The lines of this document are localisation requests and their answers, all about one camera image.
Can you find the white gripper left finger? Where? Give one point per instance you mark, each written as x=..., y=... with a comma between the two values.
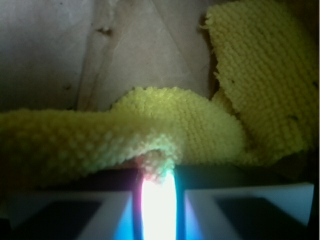
x=102, y=206

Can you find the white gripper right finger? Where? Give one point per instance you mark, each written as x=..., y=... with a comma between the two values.
x=242, y=203

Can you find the yellow microfiber cloth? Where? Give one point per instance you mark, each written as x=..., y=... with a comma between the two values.
x=266, y=109

